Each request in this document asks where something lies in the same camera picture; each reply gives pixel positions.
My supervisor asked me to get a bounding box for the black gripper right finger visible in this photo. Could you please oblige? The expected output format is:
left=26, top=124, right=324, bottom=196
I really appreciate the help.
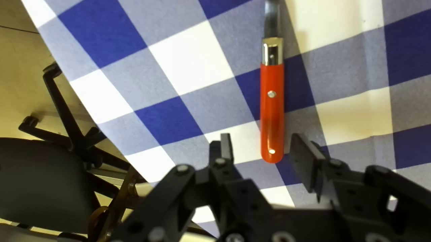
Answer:
left=289, top=133, right=431, bottom=242

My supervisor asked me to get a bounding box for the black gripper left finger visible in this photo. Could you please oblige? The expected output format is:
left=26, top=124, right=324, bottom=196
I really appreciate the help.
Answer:
left=109, top=133, right=271, bottom=242

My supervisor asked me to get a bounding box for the blue white checkered tablecloth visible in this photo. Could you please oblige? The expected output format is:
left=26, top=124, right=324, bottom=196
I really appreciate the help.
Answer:
left=18, top=0, right=431, bottom=239

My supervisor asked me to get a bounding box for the office chair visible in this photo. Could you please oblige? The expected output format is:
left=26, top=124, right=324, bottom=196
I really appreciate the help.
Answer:
left=0, top=63, right=138, bottom=242

